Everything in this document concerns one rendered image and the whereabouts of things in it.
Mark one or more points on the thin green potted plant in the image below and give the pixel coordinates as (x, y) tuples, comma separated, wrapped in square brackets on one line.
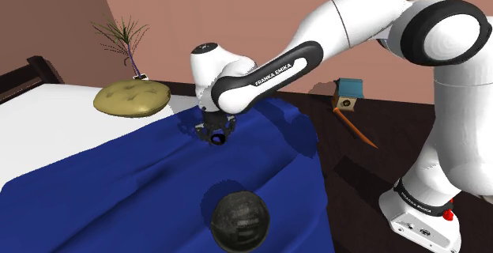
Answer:
[(127, 42)]

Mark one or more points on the blue and tan box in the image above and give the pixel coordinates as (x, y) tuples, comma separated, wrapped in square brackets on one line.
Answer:
[(348, 92)]

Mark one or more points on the olive yellow pillow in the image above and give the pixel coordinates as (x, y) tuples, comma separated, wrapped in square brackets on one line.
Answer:
[(131, 98)]

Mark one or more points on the orange pencil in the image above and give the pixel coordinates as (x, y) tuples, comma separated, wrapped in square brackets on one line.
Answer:
[(356, 129)]

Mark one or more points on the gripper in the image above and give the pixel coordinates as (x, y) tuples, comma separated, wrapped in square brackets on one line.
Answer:
[(214, 119)]

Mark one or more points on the bed with dark headboard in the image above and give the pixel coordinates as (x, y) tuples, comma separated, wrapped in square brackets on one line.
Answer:
[(46, 121)]

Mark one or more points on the blue blanket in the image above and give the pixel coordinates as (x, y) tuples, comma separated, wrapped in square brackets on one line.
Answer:
[(127, 190)]

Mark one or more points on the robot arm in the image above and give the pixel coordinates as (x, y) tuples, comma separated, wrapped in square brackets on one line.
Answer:
[(458, 129)]

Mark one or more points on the black ball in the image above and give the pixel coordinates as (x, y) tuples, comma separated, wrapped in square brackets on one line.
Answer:
[(240, 221)]

